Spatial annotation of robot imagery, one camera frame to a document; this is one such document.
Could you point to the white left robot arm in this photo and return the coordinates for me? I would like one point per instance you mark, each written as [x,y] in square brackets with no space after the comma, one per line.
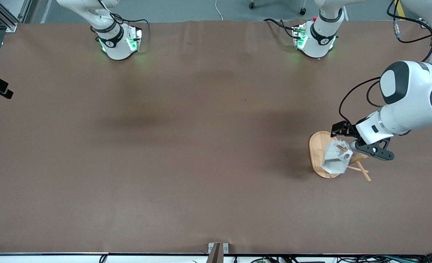
[409,95]

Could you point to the white faceted cup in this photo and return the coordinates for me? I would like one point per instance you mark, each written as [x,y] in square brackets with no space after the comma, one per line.
[334,164]

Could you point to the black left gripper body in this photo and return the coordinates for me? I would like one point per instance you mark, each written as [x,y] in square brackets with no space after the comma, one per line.
[348,129]

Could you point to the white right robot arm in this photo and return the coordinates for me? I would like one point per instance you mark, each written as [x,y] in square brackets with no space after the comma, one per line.
[117,47]

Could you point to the metal table bracket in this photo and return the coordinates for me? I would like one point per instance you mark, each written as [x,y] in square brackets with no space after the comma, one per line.
[217,252]

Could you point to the aluminium frame profile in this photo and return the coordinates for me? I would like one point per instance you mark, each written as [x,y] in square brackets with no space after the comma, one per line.
[4,18]

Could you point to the brown table cover sheet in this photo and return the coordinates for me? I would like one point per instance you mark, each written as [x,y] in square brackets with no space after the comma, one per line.
[216,182]

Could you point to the wooden cup rack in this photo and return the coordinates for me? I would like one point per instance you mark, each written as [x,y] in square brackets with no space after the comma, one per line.
[318,153]

